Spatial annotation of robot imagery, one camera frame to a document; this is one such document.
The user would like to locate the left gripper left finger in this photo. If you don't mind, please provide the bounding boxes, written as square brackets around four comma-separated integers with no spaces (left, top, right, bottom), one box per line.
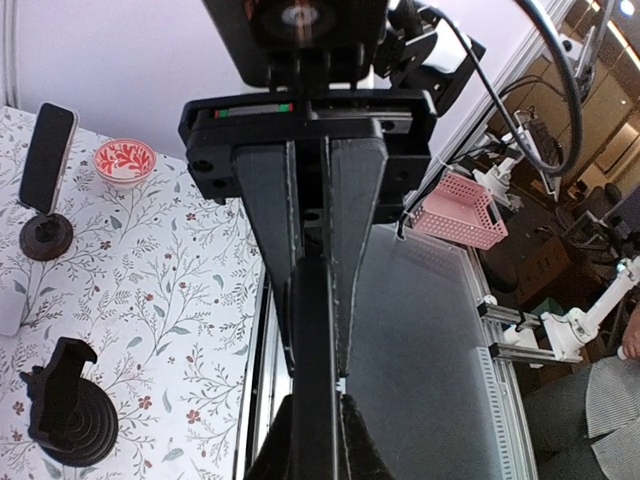
[244,394,297,480]

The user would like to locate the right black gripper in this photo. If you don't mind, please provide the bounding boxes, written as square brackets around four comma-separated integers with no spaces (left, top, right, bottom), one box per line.
[178,92,434,377]

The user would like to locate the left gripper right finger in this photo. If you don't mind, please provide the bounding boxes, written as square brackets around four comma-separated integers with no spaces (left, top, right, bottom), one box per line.
[340,394,394,480]

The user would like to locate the black round-base stand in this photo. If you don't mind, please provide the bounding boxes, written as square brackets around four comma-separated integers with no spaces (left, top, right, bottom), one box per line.
[19,337,119,468]
[19,213,74,262]

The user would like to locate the black phone front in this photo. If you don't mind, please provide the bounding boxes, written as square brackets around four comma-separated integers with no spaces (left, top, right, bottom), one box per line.
[289,257,339,479]

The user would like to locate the white folding phone stand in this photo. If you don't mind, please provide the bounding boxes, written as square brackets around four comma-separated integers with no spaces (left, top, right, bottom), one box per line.
[0,289,26,337]

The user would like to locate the pink plastic basket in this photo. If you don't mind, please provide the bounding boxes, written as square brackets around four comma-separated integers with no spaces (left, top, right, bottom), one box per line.
[412,173,508,250]

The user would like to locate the orange patterned white bowl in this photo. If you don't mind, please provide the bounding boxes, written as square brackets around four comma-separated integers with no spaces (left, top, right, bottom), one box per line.
[93,139,157,188]

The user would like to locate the person in grey clothes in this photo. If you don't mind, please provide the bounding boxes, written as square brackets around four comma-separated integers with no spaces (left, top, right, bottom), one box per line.
[523,309,639,479]

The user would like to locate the front aluminium rail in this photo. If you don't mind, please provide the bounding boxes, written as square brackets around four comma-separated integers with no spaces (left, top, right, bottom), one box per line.
[232,224,539,480]

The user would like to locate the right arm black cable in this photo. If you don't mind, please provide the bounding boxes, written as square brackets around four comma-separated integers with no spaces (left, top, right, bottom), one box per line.
[444,0,585,177]

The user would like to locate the right aluminium frame post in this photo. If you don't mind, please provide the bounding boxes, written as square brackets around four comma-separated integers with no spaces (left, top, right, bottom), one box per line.
[1,0,20,108]

